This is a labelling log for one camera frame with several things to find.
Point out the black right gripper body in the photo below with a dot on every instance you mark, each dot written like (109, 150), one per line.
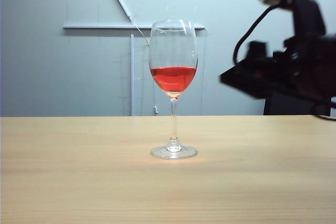
(304, 72)

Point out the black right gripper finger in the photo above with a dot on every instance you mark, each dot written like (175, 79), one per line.
(249, 79)

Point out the wine glass with red liquid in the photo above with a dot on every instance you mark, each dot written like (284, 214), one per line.
(173, 79)

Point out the black office chair with headrest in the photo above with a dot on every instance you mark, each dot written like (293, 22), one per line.
(288, 106)

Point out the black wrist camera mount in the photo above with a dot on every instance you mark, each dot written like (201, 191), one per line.
(308, 11)

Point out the white vertical wall rail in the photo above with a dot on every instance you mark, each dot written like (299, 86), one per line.
(132, 77)

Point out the white horizontal wall rail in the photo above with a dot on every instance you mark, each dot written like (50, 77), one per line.
(105, 27)

